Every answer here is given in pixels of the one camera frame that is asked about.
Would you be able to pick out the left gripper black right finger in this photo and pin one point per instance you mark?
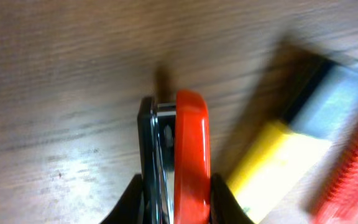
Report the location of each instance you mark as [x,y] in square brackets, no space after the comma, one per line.
[224,207]

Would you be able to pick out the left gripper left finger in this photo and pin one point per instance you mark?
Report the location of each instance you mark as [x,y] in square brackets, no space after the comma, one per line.
[130,207]

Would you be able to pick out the orange utility knife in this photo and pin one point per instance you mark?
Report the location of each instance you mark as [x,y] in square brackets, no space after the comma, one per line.
[339,203]

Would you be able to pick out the yellow highlighter marker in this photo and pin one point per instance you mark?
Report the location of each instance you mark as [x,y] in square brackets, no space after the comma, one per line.
[320,103]

